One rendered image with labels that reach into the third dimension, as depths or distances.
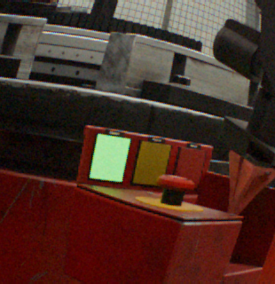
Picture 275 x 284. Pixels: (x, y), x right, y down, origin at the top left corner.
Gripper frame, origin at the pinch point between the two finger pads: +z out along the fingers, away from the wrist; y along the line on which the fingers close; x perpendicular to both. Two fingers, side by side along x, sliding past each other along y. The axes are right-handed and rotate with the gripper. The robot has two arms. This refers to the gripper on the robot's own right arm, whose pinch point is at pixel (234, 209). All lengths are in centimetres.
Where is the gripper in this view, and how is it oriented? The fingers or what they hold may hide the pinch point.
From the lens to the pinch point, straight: 94.8
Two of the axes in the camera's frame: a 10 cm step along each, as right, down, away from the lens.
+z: -3.7, 9.0, 2.3
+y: -6.2, -4.3, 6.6
